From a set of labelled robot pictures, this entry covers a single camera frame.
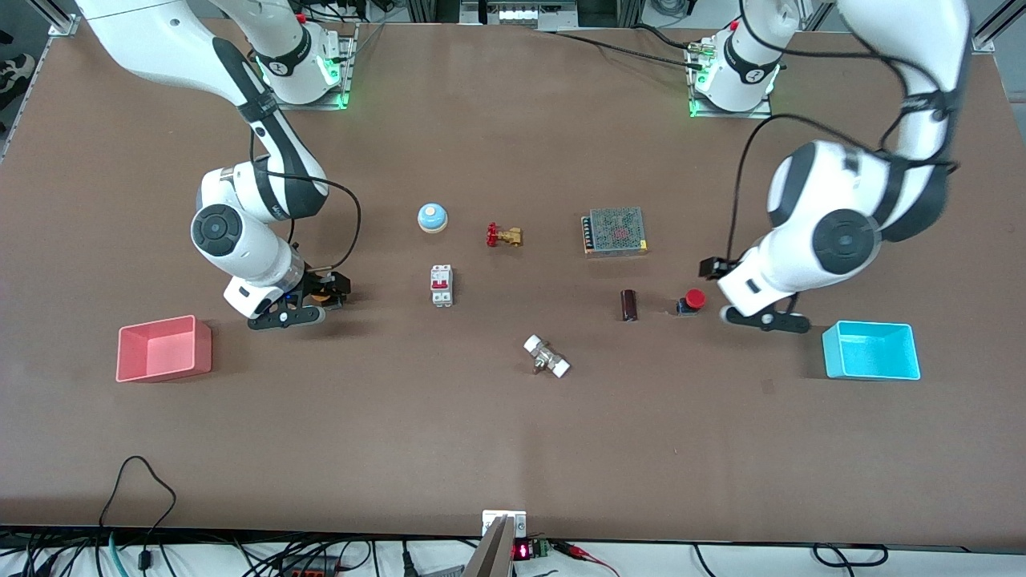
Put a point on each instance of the yellow push button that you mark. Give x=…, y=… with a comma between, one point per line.
x=324, y=296

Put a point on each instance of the red mushroom push button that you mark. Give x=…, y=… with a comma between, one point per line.
x=695, y=299

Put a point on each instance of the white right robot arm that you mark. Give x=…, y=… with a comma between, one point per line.
x=240, y=250

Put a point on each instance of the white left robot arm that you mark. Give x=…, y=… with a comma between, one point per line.
x=809, y=256

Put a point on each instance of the brown cylindrical capacitor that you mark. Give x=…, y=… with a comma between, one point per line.
x=630, y=306

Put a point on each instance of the metal mesh power supply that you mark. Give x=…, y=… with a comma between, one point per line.
x=616, y=231

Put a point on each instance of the blue domed white button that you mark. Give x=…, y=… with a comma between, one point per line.
x=432, y=220

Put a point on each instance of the pink plastic box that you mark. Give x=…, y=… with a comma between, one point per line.
x=164, y=354

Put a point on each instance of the cyan plastic box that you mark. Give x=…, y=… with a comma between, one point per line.
x=874, y=353

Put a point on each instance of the white capped metal fitting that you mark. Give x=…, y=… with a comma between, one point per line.
x=547, y=357

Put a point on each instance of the red clip lead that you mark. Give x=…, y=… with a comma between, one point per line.
x=579, y=551

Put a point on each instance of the silver control box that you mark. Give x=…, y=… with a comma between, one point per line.
x=521, y=14

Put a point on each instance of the red digit display module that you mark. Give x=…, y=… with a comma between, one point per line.
x=521, y=550

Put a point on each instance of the green terminal block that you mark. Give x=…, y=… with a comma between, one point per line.
x=541, y=548

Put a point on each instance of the camouflage shoe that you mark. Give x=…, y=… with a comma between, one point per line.
x=16, y=72

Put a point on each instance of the white circuit breaker red switch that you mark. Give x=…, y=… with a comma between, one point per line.
x=442, y=288

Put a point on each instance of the aluminium arm base plate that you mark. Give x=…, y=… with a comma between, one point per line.
x=761, y=114
x=350, y=74

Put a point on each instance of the white pole bracket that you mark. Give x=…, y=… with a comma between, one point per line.
x=490, y=518

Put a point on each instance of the grey camera pole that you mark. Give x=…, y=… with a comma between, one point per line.
x=490, y=558

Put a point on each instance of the aluminium frame profile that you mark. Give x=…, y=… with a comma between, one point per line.
x=998, y=28
x=64, y=20

